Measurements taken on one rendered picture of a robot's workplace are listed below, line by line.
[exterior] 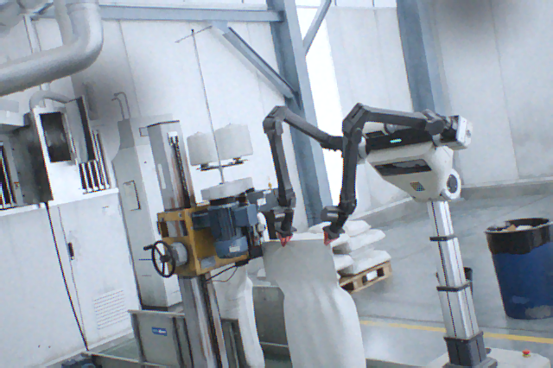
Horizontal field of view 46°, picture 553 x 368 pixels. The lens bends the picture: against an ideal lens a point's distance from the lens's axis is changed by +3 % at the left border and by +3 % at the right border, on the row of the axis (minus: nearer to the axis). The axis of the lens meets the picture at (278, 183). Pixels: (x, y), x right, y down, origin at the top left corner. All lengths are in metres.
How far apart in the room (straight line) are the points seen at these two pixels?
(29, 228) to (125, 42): 3.03
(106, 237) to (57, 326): 0.83
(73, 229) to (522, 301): 3.60
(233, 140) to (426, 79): 8.91
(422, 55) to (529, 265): 7.29
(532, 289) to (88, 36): 3.87
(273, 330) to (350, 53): 7.26
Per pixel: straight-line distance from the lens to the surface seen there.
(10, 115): 5.22
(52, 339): 5.66
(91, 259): 5.76
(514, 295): 4.97
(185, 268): 3.04
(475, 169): 11.64
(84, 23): 5.48
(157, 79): 7.91
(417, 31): 11.74
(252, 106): 8.77
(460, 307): 3.32
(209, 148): 3.16
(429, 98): 11.64
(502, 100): 11.29
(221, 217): 2.86
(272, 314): 3.85
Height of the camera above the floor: 1.53
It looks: 3 degrees down
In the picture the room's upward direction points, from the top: 11 degrees counter-clockwise
